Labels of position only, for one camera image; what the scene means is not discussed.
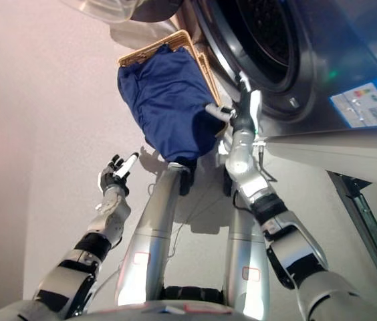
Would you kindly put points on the silver left robot leg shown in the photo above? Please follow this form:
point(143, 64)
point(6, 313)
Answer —
point(148, 240)

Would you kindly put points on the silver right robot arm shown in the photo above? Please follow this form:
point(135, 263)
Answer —
point(255, 187)

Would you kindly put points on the black metal frame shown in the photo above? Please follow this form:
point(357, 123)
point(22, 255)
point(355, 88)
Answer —
point(365, 207)

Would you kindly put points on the grey front-load washing machine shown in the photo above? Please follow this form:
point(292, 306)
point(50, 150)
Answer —
point(342, 50)

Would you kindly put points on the round washing machine door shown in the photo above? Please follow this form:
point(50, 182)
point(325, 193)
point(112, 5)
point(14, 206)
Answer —
point(155, 10)

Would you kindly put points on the silver robot leg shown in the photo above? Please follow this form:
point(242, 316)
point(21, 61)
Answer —
point(148, 240)
point(245, 254)

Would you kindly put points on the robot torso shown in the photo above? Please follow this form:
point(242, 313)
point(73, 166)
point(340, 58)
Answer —
point(175, 309)

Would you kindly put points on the dark blue garment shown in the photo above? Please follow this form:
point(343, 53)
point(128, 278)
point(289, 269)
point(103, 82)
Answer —
point(161, 100)

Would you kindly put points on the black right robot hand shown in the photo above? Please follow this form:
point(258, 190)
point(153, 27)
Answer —
point(247, 113)

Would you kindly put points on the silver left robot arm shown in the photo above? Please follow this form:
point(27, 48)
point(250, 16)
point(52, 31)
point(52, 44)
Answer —
point(68, 274)

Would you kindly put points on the silver right robot leg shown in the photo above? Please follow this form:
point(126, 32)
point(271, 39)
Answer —
point(245, 254)

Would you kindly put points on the white appliance cabinet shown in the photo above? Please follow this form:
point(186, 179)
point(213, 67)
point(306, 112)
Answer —
point(359, 154)

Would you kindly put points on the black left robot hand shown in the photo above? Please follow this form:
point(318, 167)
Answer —
point(111, 177)

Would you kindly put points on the blue energy label sticker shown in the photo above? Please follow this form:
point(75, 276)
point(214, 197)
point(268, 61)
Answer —
point(365, 105)

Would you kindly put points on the woven laundry basket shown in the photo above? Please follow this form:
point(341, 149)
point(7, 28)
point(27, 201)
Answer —
point(175, 38)

